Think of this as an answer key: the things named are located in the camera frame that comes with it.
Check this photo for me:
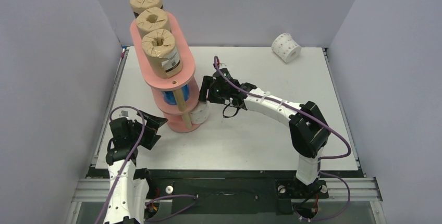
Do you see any white dotted roll top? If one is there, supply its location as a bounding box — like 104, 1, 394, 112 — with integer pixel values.
271, 33, 302, 63

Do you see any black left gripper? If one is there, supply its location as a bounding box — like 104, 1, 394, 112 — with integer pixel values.
129, 111, 167, 149

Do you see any white dotted roll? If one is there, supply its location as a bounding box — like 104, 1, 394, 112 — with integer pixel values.
189, 102, 210, 124
271, 33, 302, 63

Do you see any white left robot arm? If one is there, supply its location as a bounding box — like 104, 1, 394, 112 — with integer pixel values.
103, 110, 168, 223

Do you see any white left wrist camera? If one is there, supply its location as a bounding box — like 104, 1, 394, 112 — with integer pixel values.
119, 110, 129, 118

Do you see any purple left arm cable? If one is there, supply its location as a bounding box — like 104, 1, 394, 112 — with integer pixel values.
94, 105, 199, 224

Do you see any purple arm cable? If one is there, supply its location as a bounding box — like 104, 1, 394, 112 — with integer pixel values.
94, 105, 199, 224
213, 55, 352, 223

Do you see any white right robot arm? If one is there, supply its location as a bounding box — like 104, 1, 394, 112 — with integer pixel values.
199, 68, 330, 196

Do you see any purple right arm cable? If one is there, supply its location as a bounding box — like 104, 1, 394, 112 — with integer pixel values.
213, 55, 352, 223

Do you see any brown paper roll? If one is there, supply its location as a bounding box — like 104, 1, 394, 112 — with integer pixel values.
129, 0, 163, 17

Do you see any brown roll front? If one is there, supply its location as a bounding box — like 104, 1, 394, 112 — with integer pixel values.
135, 7, 171, 38

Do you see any pink three-tier shelf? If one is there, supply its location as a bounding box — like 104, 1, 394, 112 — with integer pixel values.
130, 13, 199, 133

